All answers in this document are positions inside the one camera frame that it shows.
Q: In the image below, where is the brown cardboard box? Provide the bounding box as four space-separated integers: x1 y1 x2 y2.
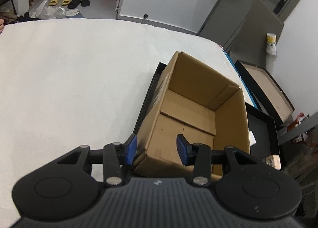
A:
132 52 250 177

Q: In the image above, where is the black tray brown inside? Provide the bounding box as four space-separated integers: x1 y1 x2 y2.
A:
235 60 295 127

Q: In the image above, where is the grey leaning board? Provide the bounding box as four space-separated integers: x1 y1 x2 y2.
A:
230 0 284 68

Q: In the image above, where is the yellow lidded white bottle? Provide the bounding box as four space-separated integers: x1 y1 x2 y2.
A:
266 33 277 55

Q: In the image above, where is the right black slipper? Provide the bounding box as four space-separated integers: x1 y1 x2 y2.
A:
80 0 91 7

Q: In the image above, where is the black slipper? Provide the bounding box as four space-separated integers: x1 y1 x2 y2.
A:
80 0 91 7
67 0 81 9

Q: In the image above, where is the left black slipper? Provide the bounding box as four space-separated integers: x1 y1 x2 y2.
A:
67 0 81 9

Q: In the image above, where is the white plastic bag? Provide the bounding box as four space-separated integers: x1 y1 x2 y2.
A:
30 0 80 20

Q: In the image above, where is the right yellow slipper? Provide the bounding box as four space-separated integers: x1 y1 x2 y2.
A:
61 0 71 6

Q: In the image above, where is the yellow slipper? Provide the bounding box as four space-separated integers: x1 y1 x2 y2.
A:
61 0 71 6
49 0 59 6

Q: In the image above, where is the left yellow slipper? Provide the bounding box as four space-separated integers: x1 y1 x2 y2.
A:
49 0 59 6

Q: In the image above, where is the black door handle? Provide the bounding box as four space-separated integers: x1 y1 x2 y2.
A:
273 0 288 14

